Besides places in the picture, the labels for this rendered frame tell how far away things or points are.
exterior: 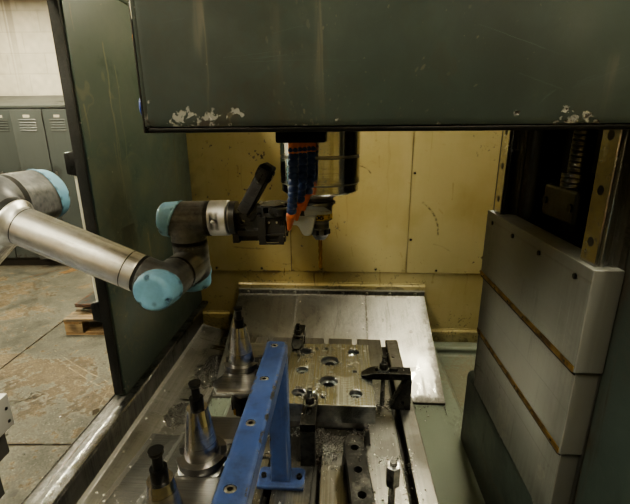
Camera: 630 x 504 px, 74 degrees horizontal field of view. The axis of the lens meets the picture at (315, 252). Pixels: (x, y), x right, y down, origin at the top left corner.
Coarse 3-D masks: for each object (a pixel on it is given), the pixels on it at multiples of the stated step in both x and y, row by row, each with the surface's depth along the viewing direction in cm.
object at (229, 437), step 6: (216, 420) 60; (222, 420) 60; (228, 420) 60; (234, 420) 60; (216, 426) 59; (222, 426) 59; (228, 426) 59; (234, 426) 59; (216, 432) 58; (222, 432) 58; (228, 432) 58; (234, 432) 58; (228, 438) 57; (228, 444) 56
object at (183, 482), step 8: (176, 480) 50; (184, 480) 50; (192, 480) 50; (200, 480) 50; (208, 480) 50; (216, 480) 50; (184, 488) 49; (192, 488) 49; (200, 488) 49; (208, 488) 49; (184, 496) 48; (192, 496) 48; (200, 496) 48; (208, 496) 48
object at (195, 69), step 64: (192, 0) 47; (256, 0) 47; (320, 0) 46; (384, 0) 46; (448, 0) 46; (512, 0) 45; (576, 0) 45; (192, 64) 49; (256, 64) 49; (320, 64) 48; (384, 64) 48; (448, 64) 47; (512, 64) 47; (576, 64) 47; (192, 128) 52; (256, 128) 51; (320, 128) 51; (384, 128) 50; (448, 128) 50; (512, 128) 49; (576, 128) 49
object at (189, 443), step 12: (204, 408) 51; (192, 420) 51; (204, 420) 51; (192, 432) 51; (204, 432) 51; (192, 444) 51; (204, 444) 51; (216, 444) 53; (192, 456) 51; (204, 456) 51
